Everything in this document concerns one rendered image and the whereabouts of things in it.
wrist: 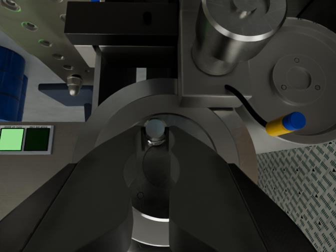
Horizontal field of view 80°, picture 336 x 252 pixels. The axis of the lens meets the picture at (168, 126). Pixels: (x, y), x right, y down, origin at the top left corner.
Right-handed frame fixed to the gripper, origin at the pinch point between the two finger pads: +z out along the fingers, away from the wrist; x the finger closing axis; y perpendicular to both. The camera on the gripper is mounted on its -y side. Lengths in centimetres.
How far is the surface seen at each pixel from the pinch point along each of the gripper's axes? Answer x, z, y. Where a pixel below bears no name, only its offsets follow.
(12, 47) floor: -159, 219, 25
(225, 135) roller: 5.4, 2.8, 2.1
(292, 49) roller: 12.7, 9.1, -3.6
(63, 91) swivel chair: -92, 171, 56
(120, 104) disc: -3.1, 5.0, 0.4
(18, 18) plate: -21.4, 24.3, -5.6
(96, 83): -5.4, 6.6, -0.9
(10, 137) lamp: -36, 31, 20
